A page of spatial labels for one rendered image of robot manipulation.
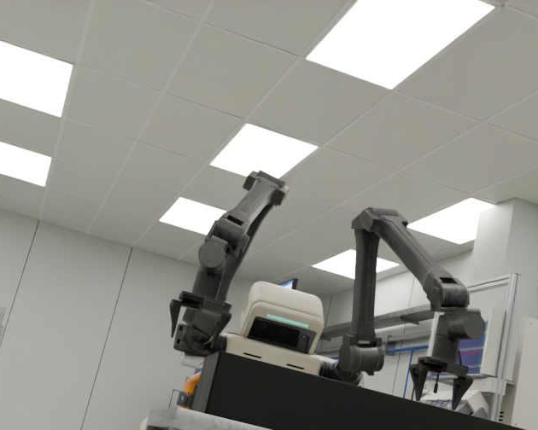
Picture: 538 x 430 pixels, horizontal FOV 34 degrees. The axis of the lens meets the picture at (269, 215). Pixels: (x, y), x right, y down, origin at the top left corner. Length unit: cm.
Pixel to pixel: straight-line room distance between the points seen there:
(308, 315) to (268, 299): 12
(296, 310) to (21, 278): 892
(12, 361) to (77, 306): 100
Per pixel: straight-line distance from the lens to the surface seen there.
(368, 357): 242
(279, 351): 245
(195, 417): 131
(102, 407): 1118
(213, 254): 186
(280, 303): 243
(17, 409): 1112
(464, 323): 200
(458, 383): 210
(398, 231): 227
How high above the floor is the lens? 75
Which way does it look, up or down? 16 degrees up
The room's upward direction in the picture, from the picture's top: 13 degrees clockwise
